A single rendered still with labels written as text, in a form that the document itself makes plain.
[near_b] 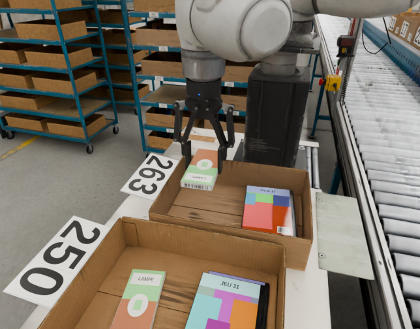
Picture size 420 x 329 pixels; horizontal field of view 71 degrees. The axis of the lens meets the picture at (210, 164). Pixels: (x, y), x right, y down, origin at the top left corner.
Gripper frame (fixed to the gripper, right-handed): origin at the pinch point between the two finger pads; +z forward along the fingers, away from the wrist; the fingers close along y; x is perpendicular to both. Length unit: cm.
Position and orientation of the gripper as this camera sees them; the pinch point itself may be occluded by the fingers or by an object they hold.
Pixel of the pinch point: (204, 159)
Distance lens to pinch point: 72.0
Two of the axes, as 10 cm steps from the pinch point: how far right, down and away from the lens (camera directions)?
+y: -9.7, -1.2, 1.9
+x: -2.2, 5.2, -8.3
